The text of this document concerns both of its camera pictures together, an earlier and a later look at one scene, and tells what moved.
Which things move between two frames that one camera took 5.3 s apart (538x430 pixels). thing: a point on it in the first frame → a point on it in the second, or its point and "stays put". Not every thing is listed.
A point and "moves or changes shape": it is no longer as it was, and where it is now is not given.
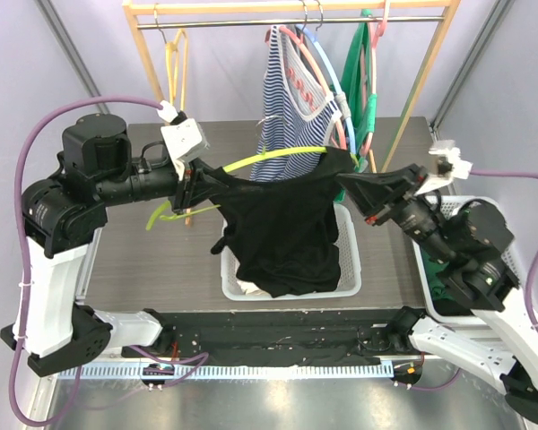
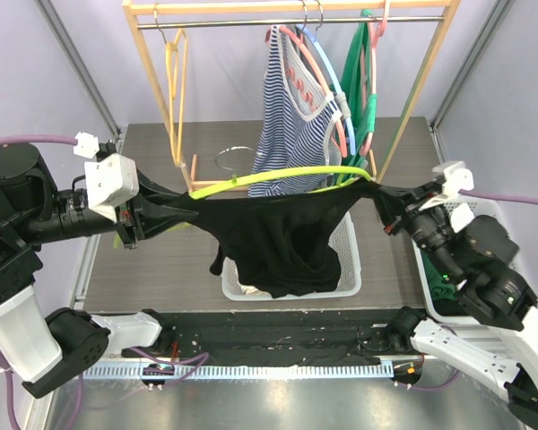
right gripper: x=389 y=197 → x=401 y=214
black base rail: x=275 y=337 stays put
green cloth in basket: x=435 y=278 stays put
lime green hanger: x=158 y=217 → x=282 y=173
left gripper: x=200 y=183 → x=155 y=207
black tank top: x=284 y=234 moves or changes shape
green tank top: x=357 y=83 stays put
